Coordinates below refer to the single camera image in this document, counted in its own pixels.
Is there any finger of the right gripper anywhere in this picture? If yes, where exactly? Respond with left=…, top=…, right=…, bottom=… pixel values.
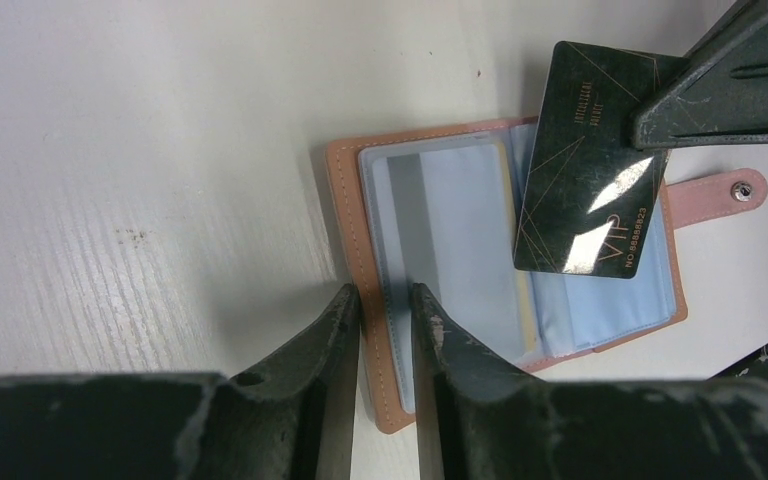
left=631, top=1, right=768, bottom=150

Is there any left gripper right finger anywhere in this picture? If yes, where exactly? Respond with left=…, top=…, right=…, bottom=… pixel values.
left=410, top=284, right=768, bottom=479

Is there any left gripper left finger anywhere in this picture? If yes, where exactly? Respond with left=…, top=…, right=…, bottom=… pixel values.
left=0, top=284, right=361, bottom=479

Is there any dark green VIP credit card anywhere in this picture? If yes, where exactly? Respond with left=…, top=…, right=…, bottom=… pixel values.
left=514, top=41, right=687, bottom=279

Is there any gold VIP credit card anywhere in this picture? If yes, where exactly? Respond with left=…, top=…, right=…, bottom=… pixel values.
left=494, top=140, right=538, bottom=353

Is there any white black-striped credit card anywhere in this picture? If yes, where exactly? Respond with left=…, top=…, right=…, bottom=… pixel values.
left=363, top=140, right=526, bottom=361

